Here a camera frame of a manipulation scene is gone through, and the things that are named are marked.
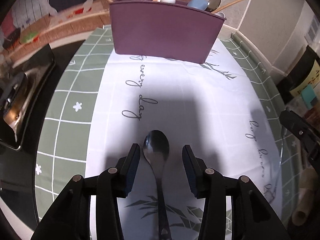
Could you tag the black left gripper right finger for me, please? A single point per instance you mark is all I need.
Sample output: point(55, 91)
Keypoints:
point(197, 173)

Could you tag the black smiley-handle spoon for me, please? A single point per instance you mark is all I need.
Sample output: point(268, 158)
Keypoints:
point(156, 152)

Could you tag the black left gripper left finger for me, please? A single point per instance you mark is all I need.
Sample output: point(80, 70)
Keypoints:
point(127, 168)

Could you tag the teal-capped seasoning shaker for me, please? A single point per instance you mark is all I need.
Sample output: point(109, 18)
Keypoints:
point(309, 97)

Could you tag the green white printed table mat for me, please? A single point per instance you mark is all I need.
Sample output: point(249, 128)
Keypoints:
point(68, 216)

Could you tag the rolled brown paper tube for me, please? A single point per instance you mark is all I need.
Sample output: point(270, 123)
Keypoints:
point(307, 190)

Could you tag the blue plastic spoon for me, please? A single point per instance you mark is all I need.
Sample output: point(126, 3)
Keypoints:
point(198, 4)

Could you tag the dark soy sauce bottle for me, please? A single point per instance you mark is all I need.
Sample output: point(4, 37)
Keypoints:
point(302, 69)

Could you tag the black gas stove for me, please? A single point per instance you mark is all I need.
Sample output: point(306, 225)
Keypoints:
point(26, 91)

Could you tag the purple plastic utensil caddy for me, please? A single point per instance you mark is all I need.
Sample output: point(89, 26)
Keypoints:
point(172, 31)

